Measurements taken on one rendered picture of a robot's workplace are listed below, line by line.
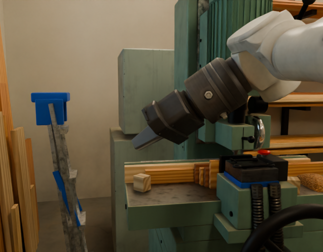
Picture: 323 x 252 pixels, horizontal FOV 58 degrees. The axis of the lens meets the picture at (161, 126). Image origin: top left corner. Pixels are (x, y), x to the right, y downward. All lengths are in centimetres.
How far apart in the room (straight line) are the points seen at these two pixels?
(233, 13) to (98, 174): 268
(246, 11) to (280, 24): 43
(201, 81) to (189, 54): 59
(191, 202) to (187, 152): 36
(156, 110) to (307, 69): 23
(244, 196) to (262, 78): 29
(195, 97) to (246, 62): 9
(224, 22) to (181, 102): 42
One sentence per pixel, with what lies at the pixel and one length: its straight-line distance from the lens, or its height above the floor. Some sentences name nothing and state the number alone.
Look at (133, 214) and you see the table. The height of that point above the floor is 88.
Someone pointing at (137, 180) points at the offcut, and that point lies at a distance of 80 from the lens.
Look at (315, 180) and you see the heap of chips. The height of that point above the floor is 92.
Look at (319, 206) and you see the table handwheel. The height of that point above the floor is 95.
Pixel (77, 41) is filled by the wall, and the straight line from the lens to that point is 320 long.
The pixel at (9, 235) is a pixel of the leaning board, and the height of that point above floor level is 31.
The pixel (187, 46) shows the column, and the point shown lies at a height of 132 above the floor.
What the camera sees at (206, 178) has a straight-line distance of 84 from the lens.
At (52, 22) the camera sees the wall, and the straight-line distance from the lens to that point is 325.
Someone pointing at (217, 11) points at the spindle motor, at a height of 138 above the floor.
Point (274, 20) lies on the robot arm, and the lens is 42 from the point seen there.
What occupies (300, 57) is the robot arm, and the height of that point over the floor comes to 120.
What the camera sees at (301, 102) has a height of 104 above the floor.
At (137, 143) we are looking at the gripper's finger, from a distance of 52.
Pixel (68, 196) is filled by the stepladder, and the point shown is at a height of 67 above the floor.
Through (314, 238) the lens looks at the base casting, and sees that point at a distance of 93.
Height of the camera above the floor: 117
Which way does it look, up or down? 7 degrees down
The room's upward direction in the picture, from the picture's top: straight up
